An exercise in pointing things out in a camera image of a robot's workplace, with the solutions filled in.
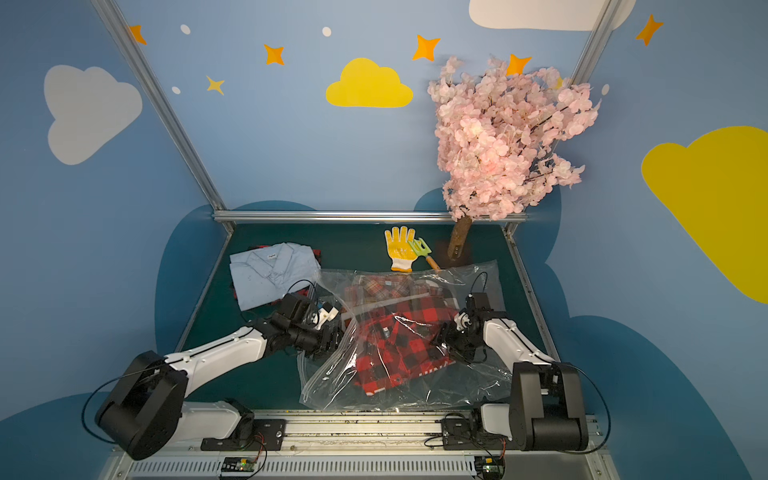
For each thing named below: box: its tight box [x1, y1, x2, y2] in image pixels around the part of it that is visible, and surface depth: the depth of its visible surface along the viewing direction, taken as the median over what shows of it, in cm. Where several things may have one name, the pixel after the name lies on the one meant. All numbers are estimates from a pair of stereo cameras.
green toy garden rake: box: [408, 238, 441, 272], surface depth 117 cm
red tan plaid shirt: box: [344, 274, 444, 308], surface depth 98 cm
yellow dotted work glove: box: [384, 226, 418, 273], surface depth 117 cm
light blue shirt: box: [230, 242, 321, 312], surface depth 103 cm
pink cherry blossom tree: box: [428, 58, 598, 259], surface depth 73 cm
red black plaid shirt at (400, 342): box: [353, 298, 457, 395], surface depth 87 cm
